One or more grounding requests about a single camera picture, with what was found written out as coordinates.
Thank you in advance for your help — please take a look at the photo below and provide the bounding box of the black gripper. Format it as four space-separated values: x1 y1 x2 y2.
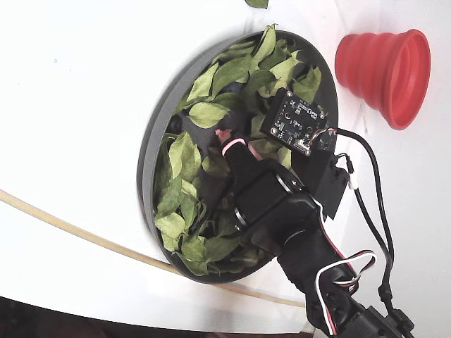
214 128 331 258

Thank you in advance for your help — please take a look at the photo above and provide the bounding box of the grey round bowl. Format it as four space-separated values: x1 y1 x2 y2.
136 30 340 284

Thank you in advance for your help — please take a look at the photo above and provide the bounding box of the red collapsible silicone cup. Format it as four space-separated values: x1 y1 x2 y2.
334 29 431 131

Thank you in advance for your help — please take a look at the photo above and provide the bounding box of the beige flexible tube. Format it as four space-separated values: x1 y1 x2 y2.
0 189 307 308

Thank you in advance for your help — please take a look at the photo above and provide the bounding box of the black camera circuit board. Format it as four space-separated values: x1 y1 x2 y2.
259 87 330 156

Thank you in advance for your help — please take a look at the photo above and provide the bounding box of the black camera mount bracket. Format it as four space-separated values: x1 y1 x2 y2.
292 137 354 221

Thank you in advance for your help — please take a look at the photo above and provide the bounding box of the black camera cable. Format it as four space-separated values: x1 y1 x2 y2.
334 128 415 334

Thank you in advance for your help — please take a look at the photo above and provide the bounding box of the red white black servo wire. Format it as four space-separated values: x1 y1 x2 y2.
315 249 378 337

